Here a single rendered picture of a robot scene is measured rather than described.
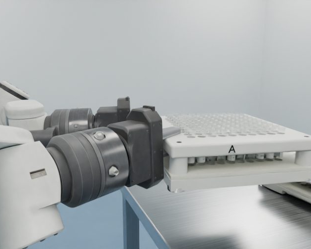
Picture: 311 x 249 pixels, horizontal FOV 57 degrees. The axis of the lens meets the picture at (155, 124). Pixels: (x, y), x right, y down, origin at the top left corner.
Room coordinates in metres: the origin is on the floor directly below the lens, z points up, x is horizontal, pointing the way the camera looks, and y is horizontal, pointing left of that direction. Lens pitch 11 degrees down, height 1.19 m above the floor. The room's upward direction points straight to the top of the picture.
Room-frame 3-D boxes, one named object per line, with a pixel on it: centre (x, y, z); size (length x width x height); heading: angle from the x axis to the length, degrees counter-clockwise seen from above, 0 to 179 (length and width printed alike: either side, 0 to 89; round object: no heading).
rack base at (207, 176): (0.53, -0.12, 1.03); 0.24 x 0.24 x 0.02; 11
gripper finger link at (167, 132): (0.45, -0.01, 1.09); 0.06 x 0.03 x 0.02; 135
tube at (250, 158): (0.46, -0.16, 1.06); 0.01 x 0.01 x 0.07
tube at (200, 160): (0.44, -0.07, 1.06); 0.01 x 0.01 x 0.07
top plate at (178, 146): (0.53, -0.12, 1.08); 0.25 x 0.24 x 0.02; 11
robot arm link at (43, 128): (0.54, 0.22, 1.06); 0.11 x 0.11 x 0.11; 5
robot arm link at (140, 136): (0.38, 0.05, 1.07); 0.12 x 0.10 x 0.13; 135
